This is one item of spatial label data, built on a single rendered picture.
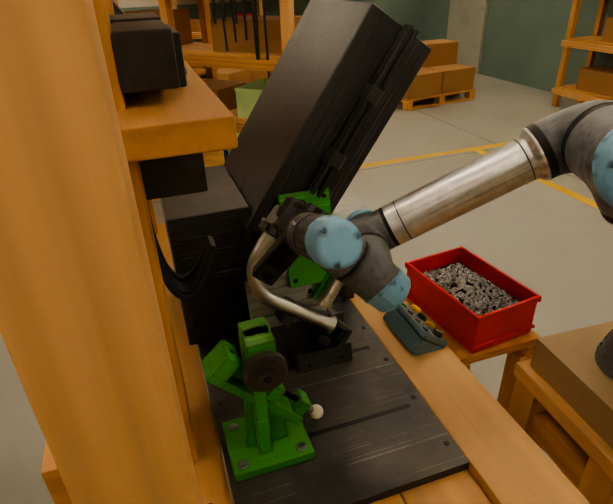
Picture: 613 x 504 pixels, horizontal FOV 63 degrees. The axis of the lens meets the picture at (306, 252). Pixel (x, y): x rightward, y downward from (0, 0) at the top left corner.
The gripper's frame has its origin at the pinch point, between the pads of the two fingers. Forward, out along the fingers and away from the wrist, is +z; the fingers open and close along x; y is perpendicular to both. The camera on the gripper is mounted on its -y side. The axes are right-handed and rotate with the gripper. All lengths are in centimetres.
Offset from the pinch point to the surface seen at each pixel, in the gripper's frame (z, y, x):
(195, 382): 9.9, -37.4, -5.3
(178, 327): 30.7, -32.5, 0.3
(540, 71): 532, 445, -377
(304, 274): 3.4, -3.9, -12.4
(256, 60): 251, 108, 4
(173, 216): 8.9, -7.3, 17.9
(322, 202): 2.1, 11.6, -7.0
